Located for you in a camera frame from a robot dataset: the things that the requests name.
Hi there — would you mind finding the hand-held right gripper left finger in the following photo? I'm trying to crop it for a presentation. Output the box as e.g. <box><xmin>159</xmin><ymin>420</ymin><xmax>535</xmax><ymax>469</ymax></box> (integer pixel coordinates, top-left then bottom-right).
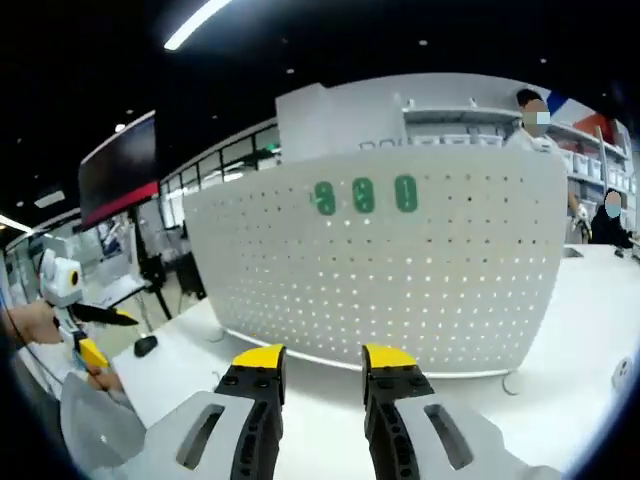
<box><xmin>124</xmin><ymin>343</ymin><xmax>287</xmax><ymax>480</ymax></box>

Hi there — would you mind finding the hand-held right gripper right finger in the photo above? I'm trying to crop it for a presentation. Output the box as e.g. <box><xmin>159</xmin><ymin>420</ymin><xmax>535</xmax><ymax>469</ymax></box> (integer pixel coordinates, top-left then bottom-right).
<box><xmin>361</xmin><ymin>342</ymin><xmax>531</xmax><ymax>480</ymax></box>

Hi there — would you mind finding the white perforated mounting plate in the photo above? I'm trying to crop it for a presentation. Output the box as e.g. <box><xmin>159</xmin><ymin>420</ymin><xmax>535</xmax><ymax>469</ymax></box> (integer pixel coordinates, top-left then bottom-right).
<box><xmin>182</xmin><ymin>148</ymin><xmax>569</xmax><ymax>396</ymax></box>

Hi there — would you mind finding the green hook assembly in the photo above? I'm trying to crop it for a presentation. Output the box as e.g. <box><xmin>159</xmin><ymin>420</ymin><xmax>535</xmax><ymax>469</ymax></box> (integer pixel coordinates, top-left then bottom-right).
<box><xmin>349</xmin><ymin>177</ymin><xmax>375</xmax><ymax>213</ymax></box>
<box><xmin>309</xmin><ymin>180</ymin><xmax>337</xmax><ymax>216</ymax></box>
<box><xmin>393</xmin><ymin>173</ymin><xmax>419</xmax><ymax>214</ymax></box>

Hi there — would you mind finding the person's left hand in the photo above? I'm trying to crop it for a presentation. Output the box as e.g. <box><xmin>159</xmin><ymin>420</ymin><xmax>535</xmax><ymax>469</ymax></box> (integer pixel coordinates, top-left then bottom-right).
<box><xmin>22</xmin><ymin>302</ymin><xmax>64</xmax><ymax>346</ymax></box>

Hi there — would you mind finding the background white desk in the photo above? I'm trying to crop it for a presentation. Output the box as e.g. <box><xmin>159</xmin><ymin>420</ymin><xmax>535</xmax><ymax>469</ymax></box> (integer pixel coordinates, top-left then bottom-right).
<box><xmin>84</xmin><ymin>277</ymin><xmax>174</xmax><ymax>321</ymax></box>

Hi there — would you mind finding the black computer mouse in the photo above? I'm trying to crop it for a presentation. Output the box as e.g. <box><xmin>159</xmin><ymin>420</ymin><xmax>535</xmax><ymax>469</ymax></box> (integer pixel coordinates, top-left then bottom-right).
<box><xmin>133</xmin><ymin>334</ymin><xmax>159</xmax><ymax>358</ymax></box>

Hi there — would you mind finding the grey cloth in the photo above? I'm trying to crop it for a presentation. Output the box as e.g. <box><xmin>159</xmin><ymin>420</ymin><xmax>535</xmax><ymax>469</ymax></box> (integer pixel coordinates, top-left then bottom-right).
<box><xmin>59</xmin><ymin>372</ymin><xmax>147</xmax><ymax>469</ymax></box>

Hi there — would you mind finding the white power socket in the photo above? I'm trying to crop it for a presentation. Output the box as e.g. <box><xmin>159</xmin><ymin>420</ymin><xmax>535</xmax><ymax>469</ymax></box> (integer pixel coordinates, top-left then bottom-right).
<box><xmin>612</xmin><ymin>355</ymin><xmax>639</xmax><ymax>389</ymax></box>

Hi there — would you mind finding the ceiling light strip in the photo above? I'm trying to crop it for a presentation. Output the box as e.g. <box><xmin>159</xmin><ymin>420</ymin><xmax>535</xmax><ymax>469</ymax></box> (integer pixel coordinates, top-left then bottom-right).
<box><xmin>163</xmin><ymin>0</ymin><xmax>235</xmax><ymax>51</ymax></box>

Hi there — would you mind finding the white shelf with storage bins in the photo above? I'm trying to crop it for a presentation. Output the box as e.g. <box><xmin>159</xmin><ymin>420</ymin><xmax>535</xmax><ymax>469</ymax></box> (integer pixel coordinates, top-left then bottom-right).
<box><xmin>402</xmin><ymin>97</ymin><xmax>639</xmax><ymax>201</ymax></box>

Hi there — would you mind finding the black wall screen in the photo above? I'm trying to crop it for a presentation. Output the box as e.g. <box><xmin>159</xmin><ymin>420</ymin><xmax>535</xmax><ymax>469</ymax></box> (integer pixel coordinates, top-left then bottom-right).
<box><xmin>77</xmin><ymin>109</ymin><xmax>161</xmax><ymax>231</ymax></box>

